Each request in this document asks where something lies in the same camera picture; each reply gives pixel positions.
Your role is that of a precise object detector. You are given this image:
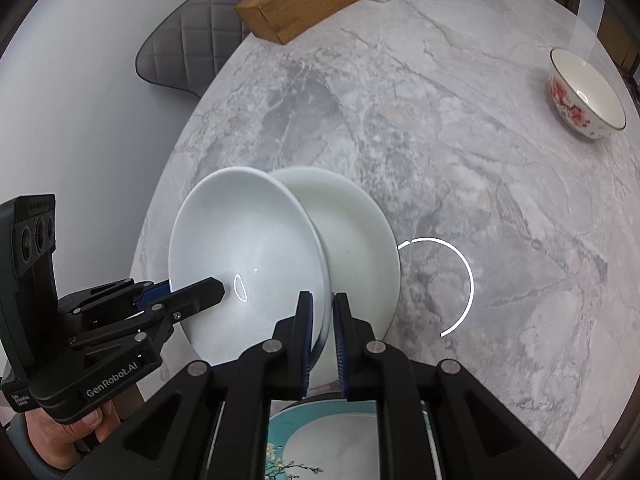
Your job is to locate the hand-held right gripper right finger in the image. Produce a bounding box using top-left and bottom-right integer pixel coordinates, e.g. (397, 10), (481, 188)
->
(332, 291), (581, 480)

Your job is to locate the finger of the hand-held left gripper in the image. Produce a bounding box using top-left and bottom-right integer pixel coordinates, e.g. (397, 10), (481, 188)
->
(58, 279), (172, 322)
(66, 276), (226, 352)

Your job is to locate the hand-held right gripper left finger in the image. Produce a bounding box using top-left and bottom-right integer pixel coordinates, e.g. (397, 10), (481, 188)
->
(65, 290), (318, 480)

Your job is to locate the small white bowl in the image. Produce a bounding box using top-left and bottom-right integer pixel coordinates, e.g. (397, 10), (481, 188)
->
(168, 166), (332, 367)

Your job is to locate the teal floral rim plate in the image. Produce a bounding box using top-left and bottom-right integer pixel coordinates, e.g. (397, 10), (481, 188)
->
(267, 399), (438, 480)

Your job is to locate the large white bowl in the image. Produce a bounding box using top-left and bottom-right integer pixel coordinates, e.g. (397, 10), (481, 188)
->
(270, 166), (402, 393)

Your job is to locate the person's left hand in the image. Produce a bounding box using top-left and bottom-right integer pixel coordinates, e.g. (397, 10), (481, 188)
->
(25, 399), (123, 476)

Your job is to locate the grey quilted chair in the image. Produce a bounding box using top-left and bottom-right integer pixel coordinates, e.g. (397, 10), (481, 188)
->
(136, 0), (266, 102)

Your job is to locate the wooden tissue box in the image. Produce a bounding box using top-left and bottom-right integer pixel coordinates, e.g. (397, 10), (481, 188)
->
(234, 0), (366, 45)

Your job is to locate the red floral bowl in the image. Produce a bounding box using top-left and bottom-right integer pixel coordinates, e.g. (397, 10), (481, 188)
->
(546, 47), (627, 142)

